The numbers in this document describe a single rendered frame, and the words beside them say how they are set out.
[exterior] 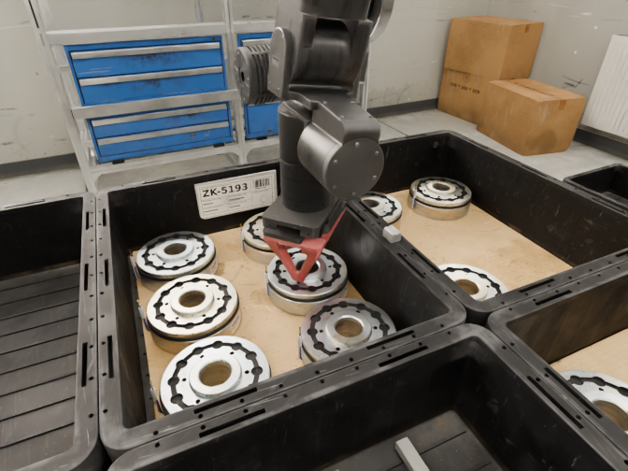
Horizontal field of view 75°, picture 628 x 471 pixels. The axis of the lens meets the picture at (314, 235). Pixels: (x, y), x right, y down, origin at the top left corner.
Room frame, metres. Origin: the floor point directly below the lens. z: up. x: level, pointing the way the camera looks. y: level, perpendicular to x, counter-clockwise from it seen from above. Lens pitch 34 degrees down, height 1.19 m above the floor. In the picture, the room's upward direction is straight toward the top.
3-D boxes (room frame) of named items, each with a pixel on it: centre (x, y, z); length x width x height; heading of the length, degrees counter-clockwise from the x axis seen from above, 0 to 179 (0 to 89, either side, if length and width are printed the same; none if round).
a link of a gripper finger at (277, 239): (0.40, 0.01, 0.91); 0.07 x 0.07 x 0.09; 69
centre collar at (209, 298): (0.35, 0.14, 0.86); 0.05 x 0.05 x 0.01
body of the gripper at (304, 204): (0.41, 0.01, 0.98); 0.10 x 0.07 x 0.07; 159
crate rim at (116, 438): (0.38, 0.08, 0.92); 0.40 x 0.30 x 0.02; 24
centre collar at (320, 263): (0.41, 0.01, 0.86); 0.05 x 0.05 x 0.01
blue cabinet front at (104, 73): (2.14, 0.79, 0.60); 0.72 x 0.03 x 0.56; 116
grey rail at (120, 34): (2.34, 0.44, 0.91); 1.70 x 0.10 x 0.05; 116
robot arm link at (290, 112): (0.40, 0.00, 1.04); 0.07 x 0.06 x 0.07; 26
